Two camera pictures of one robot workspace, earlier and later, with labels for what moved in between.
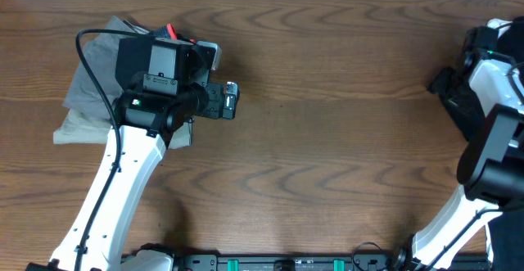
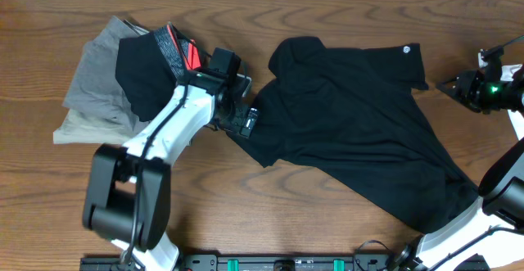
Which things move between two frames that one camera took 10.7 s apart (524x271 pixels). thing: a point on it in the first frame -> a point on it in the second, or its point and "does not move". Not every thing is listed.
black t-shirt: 453,88 -> 353,118
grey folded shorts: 85,117 does not move
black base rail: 322,262 does not move
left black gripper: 213,107 -> 238,124
